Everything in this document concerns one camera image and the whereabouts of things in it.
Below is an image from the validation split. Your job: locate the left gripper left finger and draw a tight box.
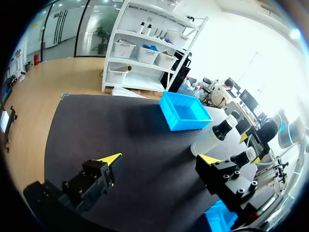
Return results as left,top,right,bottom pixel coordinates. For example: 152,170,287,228
58,152,123,214

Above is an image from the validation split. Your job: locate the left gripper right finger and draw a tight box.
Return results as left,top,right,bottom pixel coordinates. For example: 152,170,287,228
195,154,258,211

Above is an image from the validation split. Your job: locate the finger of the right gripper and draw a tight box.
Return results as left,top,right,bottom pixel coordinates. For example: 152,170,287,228
239,125,258,145
247,139,270,165

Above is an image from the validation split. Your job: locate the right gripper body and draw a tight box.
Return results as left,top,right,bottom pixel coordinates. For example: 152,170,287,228
256,119,279,148

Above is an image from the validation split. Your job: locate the blue plastic bin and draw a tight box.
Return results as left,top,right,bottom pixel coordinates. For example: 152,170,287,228
158,91,214,132
204,200,239,232

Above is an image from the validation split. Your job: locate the person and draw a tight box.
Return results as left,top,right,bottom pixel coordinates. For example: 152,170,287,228
211,79,235,110

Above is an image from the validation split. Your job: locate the white cable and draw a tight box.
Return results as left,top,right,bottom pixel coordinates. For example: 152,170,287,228
255,142,305,180

